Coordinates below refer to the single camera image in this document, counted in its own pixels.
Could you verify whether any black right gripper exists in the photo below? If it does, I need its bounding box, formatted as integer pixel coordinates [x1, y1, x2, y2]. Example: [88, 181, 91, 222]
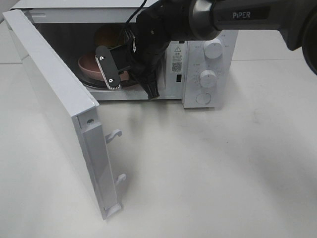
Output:
[118, 37, 171, 100]

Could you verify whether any white round door button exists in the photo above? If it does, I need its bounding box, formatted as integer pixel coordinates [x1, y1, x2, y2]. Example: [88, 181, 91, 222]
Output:
[196, 93, 211, 105]

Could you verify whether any burger with lettuce and tomato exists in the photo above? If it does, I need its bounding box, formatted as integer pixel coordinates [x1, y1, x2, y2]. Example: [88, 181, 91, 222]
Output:
[94, 23, 124, 49]

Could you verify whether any pink round plate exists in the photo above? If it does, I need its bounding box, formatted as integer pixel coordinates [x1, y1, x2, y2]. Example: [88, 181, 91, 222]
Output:
[77, 51, 131, 82]

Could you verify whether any white microwave door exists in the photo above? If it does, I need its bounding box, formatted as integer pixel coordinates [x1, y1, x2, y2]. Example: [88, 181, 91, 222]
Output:
[3, 9, 126, 219]

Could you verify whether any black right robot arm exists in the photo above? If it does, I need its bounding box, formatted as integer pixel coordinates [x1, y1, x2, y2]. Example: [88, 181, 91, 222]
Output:
[127, 0, 317, 100]

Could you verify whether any white microwave oven body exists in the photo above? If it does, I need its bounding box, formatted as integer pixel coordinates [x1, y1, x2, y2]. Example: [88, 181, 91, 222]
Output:
[11, 0, 238, 108]

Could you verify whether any lower white round knob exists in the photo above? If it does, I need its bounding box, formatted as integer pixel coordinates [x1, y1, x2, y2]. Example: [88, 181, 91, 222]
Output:
[199, 70, 217, 88]

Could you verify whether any white round knob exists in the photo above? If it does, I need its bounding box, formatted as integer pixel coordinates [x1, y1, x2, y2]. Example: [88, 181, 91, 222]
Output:
[199, 70, 217, 88]
[204, 39, 223, 59]

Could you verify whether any upper white round knob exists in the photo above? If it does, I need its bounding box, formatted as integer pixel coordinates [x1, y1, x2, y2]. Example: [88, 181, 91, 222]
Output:
[204, 39, 223, 59]

